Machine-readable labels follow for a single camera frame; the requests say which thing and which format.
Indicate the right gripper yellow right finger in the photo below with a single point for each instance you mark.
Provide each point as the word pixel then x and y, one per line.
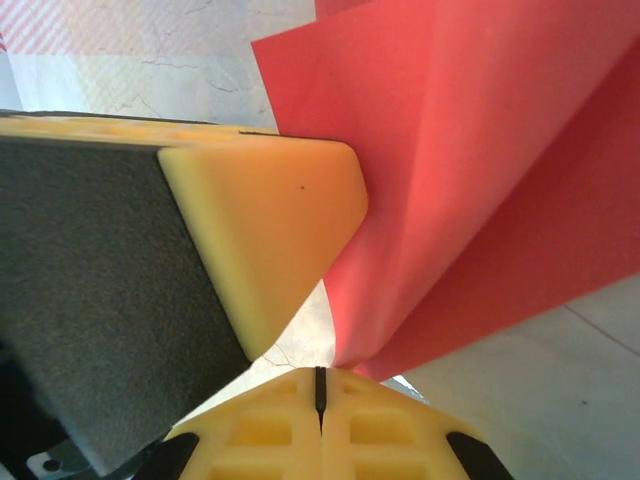
pixel 390 440

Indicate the red paper sheet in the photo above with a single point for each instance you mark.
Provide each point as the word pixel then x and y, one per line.
pixel 450 175

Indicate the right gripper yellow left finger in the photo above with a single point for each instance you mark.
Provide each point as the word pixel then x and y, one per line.
pixel 260 435

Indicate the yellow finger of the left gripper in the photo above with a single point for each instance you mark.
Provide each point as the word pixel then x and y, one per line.
pixel 260 215

